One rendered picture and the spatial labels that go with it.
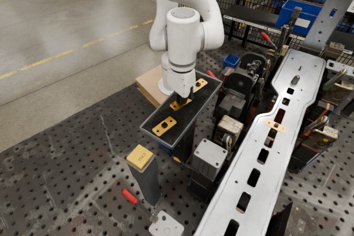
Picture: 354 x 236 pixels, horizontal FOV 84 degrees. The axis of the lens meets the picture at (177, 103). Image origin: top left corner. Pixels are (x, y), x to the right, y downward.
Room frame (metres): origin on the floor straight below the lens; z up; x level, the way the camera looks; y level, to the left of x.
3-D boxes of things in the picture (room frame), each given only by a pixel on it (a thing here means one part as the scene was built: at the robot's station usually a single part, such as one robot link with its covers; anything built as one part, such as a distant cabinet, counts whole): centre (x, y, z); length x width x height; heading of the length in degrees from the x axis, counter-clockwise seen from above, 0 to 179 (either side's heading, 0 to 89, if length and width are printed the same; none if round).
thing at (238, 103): (0.58, -0.26, 0.89); 0.13 x 0.11 x 0.38; 56
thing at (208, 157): (0.31, -0.12, 0.90); 0.13 x 0.10 x 0.41; 56
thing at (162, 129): (0.38, 0.04, 1.17); 0.08 x 0.04 x 0.01; 133
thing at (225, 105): (0.53, -0.21, 0.90); 0.05 x 0.05 x 0.40; 56
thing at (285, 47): (1.01, -0.64, 0.88); 0.04 x 0.04 x 0.36; 56
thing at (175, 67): (0.49, -0.01, 1.36); 0.09 x 0.08 x 0.03; 40
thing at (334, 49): (1.03, -0.96, 0.88); 0.08 x 0.08 x 0.36; 56
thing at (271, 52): (0.97, -0.56, 0.88); 0.07 x 0.06 x 0.35; 56
